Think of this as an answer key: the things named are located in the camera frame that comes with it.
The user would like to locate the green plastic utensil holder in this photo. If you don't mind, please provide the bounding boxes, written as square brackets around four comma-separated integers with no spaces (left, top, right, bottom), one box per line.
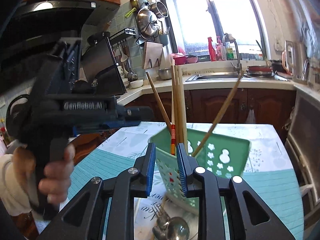
[149,128,251,214]

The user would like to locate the large steel spoon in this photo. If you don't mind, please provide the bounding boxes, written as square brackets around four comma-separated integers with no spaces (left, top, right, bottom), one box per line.
[165,217,190,240]

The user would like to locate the small steel spoon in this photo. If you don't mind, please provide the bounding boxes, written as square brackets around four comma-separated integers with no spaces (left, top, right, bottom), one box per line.
[152,225,167,240]

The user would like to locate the red-banded chopstick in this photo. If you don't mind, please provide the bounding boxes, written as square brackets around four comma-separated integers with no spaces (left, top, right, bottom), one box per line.
[178,66,188,152]
[170,66,176,155]
[174,66,183,143]

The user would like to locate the steel fork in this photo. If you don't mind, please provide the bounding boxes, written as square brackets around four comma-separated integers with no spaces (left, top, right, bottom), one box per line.
[154,204,171,229]

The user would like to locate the white sleeve forearm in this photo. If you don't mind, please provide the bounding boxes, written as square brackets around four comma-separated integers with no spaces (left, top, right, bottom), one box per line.
[0,154,31,216]

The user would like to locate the kitchen faucet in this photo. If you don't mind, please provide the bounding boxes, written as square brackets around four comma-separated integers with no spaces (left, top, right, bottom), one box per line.
[222,33,242,73]

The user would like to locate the person's left hand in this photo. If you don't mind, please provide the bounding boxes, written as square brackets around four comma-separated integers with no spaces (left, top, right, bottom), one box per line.
[12,144,75,205]

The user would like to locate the floral teal tablecloth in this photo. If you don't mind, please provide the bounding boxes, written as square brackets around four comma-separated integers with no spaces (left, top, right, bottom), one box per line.
[68,122,304,239]

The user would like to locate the light bamboo chopstick right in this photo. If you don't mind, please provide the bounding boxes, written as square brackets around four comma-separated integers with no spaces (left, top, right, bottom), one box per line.
[191,70,244,157]

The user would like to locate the brown wooden chopstick left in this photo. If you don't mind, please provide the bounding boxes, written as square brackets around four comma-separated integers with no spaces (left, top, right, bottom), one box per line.
[146,72,171,132]

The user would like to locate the wooden cutting board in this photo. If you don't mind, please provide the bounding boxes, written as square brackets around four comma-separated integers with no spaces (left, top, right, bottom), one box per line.
[142,42,163,69]

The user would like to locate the steel pot on counter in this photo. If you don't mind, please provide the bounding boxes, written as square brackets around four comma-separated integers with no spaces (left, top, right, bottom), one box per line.
[158,68,172,80]

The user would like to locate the hanging steel pans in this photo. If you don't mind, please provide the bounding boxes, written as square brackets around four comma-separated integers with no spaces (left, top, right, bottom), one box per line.
[125,0,169,45]

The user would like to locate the red frying pan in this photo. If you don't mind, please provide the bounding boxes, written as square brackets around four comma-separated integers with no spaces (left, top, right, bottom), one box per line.
[246,66,273,77]

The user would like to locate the red basin on sill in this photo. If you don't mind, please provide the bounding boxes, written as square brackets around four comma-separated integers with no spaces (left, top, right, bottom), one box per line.
[172,54,187,66]

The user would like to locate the electric kettle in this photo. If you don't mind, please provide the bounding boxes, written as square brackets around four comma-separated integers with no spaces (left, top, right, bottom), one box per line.
[282,40,310,84]

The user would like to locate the red spray bottle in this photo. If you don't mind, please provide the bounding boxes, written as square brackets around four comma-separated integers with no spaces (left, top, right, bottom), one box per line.
[208,37,216,62]

